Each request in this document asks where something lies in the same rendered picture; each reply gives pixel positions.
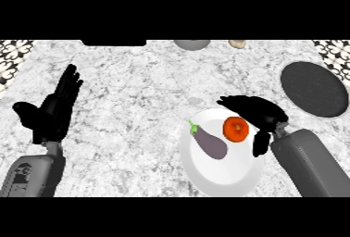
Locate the white plate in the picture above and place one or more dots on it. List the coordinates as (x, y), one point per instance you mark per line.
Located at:
(219, 166)

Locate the grey bowl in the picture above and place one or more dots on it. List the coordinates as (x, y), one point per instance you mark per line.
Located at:
(193, 44)

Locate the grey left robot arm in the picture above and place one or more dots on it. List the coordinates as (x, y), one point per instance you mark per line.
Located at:
(35, 172)

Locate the dark grey pan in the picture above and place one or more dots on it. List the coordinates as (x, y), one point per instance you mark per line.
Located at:
(314, 89)

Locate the black appliance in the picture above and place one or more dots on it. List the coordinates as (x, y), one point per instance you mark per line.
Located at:
(114, 42)

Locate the purple eggplant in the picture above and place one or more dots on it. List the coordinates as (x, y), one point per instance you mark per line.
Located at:
(210, 144)

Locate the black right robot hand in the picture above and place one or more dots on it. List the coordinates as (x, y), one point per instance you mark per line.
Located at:
(261, 111)

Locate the beige garlic bulb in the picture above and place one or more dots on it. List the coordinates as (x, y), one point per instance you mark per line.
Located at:
(237, 43)

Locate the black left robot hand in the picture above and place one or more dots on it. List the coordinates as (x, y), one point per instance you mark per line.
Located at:
(55, 111)

